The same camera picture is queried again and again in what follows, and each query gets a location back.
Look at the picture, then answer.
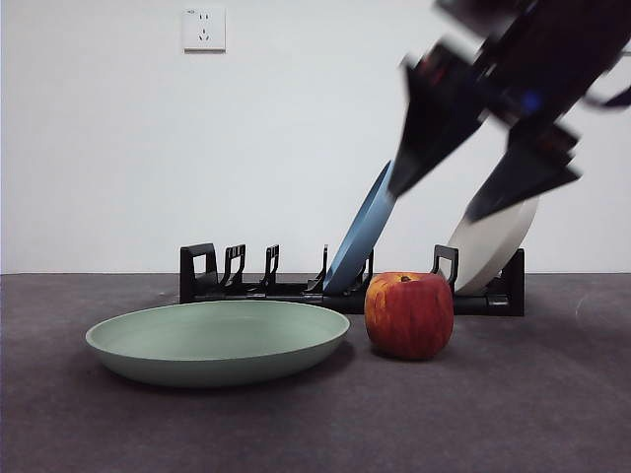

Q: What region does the red apple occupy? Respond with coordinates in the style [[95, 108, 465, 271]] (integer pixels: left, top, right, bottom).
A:
[[363, 270, 456, 362]]

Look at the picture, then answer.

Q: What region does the green plate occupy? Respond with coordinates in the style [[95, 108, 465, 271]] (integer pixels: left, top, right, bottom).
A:
[[84, 299, 352, 388]]

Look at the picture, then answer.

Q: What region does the cream white plate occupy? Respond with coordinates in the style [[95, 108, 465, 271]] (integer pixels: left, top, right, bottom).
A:
[[445, 193, 540, 296]]

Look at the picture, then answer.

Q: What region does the blue plate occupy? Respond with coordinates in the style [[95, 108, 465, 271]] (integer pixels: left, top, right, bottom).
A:
[[321, 159, 396, 294]]

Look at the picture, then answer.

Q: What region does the black plate rack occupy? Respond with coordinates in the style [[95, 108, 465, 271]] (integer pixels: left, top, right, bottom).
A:
[[177, 241, 526, 317]]

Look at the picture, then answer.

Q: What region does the white wall socket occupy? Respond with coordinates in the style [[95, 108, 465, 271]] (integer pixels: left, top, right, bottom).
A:
[[182, 5, 229, 54]]

